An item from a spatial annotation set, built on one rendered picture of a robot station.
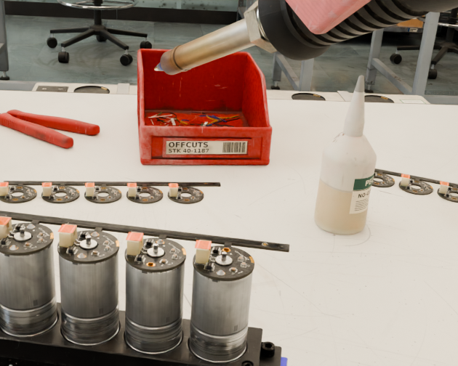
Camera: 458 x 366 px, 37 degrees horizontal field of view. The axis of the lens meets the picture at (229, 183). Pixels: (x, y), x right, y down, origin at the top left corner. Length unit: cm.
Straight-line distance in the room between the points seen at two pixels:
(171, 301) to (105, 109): 37
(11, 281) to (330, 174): 21
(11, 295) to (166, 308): 6
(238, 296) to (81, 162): 27
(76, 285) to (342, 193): 20
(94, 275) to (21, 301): 3
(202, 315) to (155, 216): 17
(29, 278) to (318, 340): 14
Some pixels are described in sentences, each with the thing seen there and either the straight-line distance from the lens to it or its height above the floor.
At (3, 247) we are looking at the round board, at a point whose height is 81.
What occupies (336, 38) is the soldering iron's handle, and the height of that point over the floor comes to 92.
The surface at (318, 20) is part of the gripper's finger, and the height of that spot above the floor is 93.
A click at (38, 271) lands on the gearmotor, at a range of 29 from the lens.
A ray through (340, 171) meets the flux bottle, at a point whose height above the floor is 79.
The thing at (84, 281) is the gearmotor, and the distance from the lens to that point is 28.
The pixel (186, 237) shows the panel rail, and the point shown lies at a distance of 29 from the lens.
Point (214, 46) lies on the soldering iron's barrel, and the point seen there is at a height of 91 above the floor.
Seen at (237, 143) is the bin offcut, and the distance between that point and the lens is 51.
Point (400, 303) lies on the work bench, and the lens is 38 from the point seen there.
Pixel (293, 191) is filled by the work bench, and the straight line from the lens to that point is 49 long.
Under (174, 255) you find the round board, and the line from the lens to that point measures 28.
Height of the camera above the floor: 96
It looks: 25 degrees down
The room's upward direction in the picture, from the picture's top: 4 degrees clockwise
